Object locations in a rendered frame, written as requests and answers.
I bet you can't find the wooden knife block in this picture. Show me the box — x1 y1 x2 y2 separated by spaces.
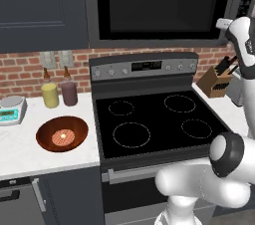
195 55 239 100

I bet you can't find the grey wall socket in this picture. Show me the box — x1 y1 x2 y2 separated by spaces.
58 50 75 69
40 51 58 70

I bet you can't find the dark blue cupboard door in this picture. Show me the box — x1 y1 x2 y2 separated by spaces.
0 0 90 53

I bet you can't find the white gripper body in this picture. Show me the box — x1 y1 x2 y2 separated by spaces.
215 17 235 32

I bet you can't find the oven door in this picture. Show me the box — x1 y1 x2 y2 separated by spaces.
101 163 217 225

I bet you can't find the black and steel stove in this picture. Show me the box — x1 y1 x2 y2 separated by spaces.
88 51 233 225

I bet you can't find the grey toaster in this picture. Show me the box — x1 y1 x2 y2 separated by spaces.
226 71 247 108

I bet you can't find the yellow bottle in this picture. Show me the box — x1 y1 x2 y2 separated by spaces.
40 67 61 110

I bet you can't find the steel oven door handle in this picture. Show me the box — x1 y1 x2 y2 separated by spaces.
107 162 187 185

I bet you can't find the black microwave door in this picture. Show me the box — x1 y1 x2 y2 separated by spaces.
96 0 235 42

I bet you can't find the round waffle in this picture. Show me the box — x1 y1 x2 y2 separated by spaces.
51 128 76 147

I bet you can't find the dark base cupboard door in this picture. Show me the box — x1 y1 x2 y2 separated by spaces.
42 165 106 225

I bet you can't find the grey kitchen scale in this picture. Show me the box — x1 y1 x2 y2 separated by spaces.
0 95 29 127

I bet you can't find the steel cupboard door handle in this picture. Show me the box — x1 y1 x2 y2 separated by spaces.
31 177 48 214

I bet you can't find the dark dishwasher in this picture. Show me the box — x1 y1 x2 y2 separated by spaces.
0 176 45 225

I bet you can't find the brown bowl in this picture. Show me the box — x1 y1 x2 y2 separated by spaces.
35 115 90 153

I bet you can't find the black microwave oven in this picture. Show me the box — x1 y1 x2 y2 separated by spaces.
83 0 249 50

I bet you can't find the purple bottle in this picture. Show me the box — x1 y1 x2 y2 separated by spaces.
60 66 79 108

